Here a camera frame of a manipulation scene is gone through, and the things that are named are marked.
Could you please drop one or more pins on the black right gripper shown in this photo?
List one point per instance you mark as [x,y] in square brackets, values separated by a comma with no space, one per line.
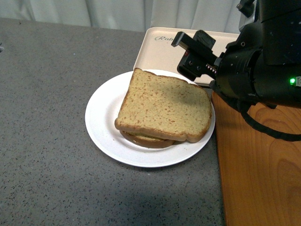
[233,72]

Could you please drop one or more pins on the bread slice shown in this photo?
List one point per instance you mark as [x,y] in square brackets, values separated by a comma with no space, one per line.
[165,107]
[147,141]

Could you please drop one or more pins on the white round plate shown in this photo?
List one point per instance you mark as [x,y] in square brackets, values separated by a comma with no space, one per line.
[101,112]

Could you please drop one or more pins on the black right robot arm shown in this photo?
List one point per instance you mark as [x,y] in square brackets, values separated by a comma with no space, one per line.
[263,65]

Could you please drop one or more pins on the grey curtain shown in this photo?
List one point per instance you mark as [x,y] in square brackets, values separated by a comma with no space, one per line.
[131,15]

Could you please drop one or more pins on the brown wooden tray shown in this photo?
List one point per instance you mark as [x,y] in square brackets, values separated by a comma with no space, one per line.
[260,175]

